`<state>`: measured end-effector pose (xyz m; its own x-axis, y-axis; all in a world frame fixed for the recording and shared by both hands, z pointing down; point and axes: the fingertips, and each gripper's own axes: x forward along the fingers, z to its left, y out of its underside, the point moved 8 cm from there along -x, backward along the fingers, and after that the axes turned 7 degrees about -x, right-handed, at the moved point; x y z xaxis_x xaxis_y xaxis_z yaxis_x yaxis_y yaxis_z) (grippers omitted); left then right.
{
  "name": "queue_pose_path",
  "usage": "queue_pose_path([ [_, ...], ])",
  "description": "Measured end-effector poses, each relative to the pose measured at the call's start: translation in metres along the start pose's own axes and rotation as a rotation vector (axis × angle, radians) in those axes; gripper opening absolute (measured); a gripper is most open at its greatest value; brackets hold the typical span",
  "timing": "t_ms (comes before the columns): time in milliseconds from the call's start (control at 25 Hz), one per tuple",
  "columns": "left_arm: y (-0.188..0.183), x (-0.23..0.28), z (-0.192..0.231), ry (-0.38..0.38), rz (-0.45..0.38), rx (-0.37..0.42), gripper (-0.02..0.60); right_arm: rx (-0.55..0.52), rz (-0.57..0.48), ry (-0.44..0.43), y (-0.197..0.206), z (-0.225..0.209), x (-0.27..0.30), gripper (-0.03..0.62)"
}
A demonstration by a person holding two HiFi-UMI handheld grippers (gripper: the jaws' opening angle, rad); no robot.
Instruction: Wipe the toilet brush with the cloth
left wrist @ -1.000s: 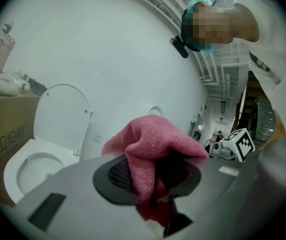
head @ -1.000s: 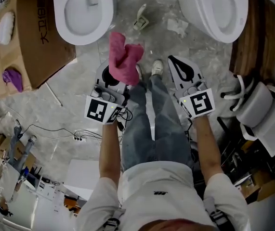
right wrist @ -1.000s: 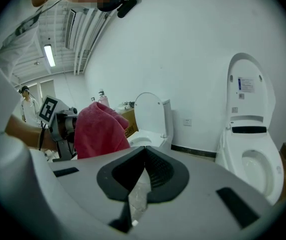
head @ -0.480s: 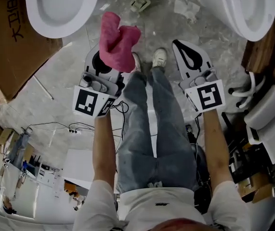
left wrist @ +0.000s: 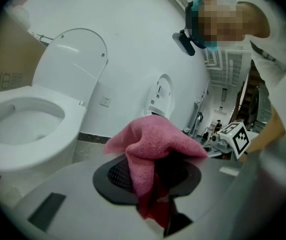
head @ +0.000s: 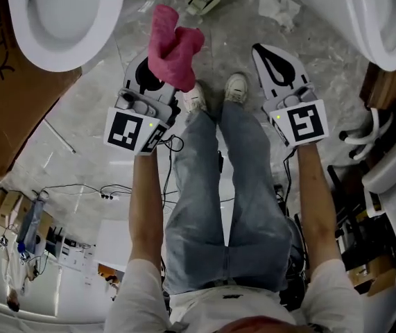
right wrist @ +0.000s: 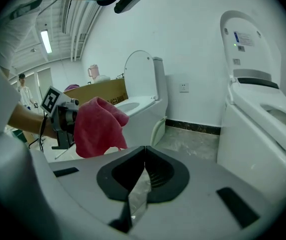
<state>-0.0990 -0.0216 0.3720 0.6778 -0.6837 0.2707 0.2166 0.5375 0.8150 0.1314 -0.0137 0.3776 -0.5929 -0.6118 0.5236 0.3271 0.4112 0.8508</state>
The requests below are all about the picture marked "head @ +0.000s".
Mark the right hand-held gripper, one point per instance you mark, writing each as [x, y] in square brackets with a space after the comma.
[305, 123]

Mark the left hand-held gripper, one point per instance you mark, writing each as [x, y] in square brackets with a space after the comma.
[125, 130]

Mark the pink cloth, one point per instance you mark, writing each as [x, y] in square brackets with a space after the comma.
[173, 54]

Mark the person's right forearm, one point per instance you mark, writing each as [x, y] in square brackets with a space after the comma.
[317, 200]

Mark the person's left forearm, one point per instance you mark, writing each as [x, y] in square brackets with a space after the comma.
[147, 203]

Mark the white toilet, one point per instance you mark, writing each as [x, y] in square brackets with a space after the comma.
[357, 30]
[62, 62]

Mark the person's left white shoe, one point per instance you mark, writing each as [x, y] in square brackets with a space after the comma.
[194, 99]

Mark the person's white shoe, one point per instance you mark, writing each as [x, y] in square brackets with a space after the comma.
[194, 99]
[236, 87]

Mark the person's right white shoe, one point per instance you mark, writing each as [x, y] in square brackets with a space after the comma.
[236, 87]

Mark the crumpled white tissue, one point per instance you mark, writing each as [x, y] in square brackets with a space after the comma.
[277, 7]

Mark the white curved pipe fitting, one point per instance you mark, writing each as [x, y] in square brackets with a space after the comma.
[360, 139]

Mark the dark wooden board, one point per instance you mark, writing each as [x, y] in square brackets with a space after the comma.
[385, 89]

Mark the person's blue jeans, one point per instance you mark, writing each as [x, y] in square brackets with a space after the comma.
[201, 203]

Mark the large cardboard box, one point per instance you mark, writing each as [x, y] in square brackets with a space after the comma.
[17, 99]

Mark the small cardboard box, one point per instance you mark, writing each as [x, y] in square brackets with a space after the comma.
[8, 203]

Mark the person's white shirt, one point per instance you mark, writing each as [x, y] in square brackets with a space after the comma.
[218, 307]

